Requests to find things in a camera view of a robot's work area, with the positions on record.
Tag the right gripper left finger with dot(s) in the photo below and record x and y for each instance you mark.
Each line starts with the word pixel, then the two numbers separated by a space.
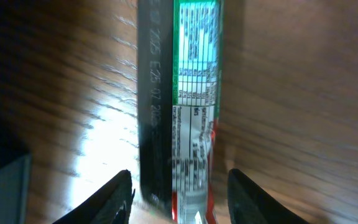
pixel 111 204

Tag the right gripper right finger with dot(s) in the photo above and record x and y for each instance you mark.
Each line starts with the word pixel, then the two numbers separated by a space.
pixel 248 203

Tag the dark green gift box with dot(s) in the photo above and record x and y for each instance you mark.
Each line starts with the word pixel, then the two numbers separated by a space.
pixel 14 181

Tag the green chocolate bar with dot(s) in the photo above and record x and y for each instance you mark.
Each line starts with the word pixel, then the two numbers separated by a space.
pixel 180 67

